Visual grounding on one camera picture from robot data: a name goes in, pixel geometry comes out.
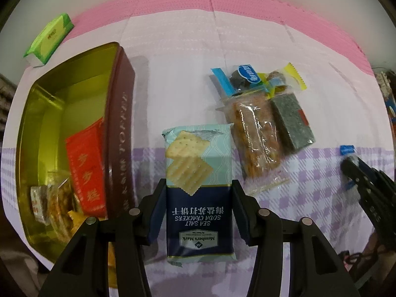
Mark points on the dark candy with blue label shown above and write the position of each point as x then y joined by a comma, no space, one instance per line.
244,79

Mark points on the small red white snack packet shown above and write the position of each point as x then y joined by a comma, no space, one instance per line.
38,204

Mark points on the gold rectangular tin box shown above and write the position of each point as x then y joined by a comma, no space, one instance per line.
46,123

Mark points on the blue cracker packet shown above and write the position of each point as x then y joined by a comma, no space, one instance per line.
198,161

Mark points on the floral patterned object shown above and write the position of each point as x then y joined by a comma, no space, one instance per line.
385,89

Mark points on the clear peanut brittle packet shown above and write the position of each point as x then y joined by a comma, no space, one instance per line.
256,136
60,204

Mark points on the dark sesame bar packet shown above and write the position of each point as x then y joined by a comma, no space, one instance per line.
290,123

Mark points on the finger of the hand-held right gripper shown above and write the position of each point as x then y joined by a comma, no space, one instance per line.
382,182
359,182

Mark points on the yellow candy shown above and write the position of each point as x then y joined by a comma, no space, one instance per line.
292,74

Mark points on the green tissue pack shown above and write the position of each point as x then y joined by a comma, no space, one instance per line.
49,37

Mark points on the small blue wrapper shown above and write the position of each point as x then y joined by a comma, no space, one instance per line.
347,149

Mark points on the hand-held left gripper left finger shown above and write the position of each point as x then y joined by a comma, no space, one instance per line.
156,219

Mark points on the small yellowish snack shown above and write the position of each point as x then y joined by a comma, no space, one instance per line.
75,219

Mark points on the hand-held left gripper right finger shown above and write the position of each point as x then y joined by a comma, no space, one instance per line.
243,219

